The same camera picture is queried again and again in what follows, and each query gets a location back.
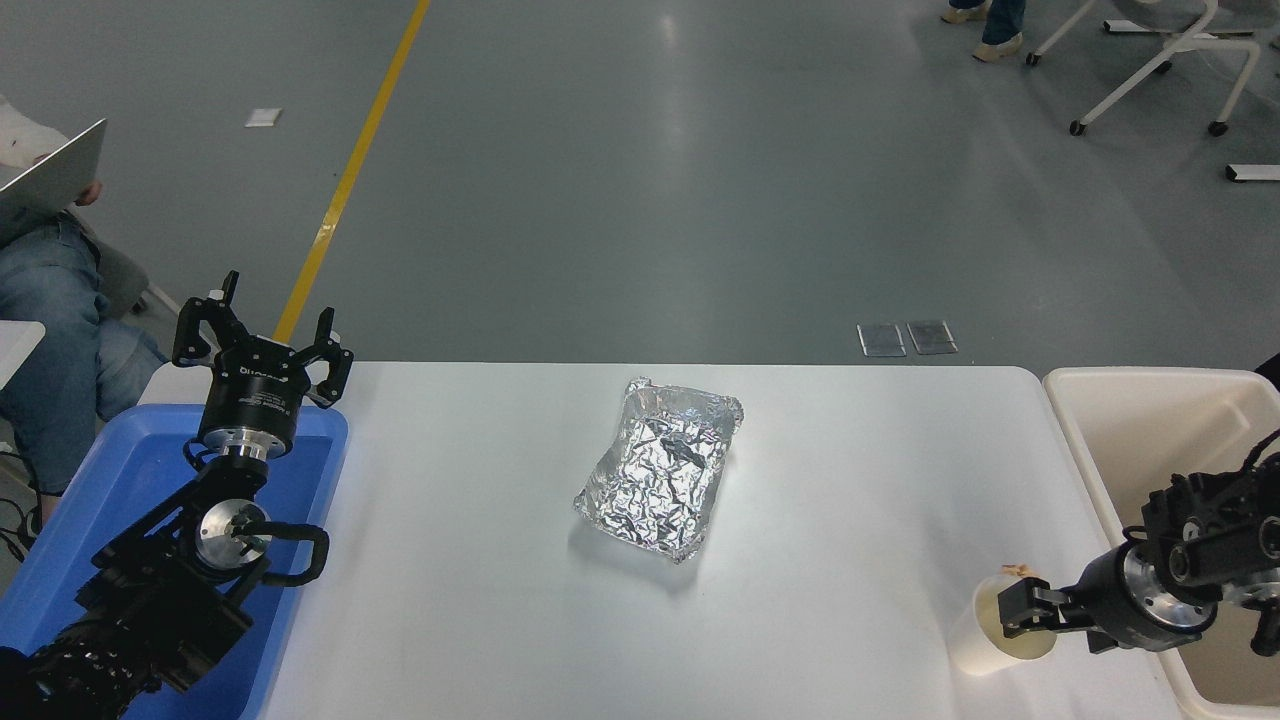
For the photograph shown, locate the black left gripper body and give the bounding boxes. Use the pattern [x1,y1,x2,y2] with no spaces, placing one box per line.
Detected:
[197,337,313,448]

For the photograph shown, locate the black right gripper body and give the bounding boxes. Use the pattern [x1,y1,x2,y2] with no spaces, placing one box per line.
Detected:
[1072,548,1141,655]

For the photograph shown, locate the white paper cup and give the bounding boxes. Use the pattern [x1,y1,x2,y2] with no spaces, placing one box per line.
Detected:
[947,565,1059,678]

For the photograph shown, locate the grey chair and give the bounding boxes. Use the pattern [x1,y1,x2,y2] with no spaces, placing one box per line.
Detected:
[95,235,184,321]

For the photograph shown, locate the blue plastic tray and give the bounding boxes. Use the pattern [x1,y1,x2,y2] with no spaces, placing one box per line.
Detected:
[0,403,349,720]

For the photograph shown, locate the person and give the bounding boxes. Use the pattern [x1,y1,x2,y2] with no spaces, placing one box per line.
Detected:
[0,95,169,498]
[940,0,1027,63]

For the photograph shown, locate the large pale bin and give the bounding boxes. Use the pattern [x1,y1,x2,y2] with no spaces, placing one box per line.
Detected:
[1042,367,1280,720]

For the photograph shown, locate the white desk corner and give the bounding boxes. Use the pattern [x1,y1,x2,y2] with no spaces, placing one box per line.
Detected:
[0,320,47,389]

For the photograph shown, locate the silver laptop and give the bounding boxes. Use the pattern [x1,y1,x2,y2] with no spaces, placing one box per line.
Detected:
[0,118,109,246]

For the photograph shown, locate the crumpled foil tray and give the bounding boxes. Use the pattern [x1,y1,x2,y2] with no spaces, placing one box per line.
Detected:
[573,376,745,564]

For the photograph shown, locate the white wheeled chair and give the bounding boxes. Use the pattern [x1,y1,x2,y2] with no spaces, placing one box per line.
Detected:
[1025,0,1263,138]

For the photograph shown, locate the black cable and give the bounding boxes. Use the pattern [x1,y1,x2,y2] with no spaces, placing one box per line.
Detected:
[0,440,43,563]

